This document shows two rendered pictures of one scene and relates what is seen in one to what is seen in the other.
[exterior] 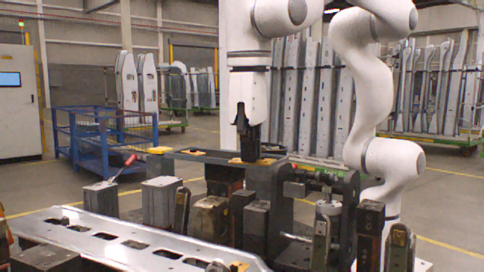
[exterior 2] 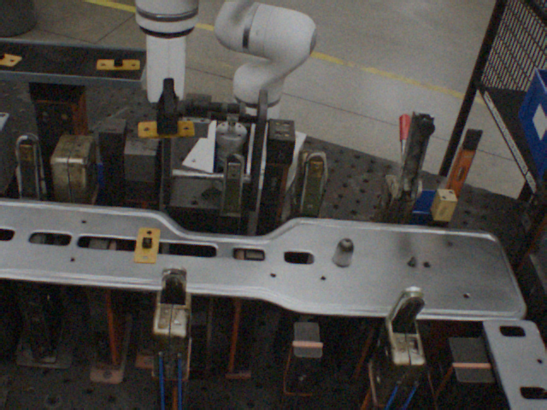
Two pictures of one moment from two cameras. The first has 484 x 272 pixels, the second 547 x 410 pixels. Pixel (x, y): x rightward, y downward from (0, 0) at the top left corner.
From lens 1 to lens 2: 0.49 m
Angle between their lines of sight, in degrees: 45
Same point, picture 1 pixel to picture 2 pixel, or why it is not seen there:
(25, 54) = not seen: outside the picture
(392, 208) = (276, 92)
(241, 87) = (169, 60)
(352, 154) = (232, 32)
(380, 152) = (269, 32)
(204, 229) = (74, 188)
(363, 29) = not seen: outside the picture
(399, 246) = (315, 177)
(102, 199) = not seen: outside the picture
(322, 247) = (236, 190)
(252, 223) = (138, 168)
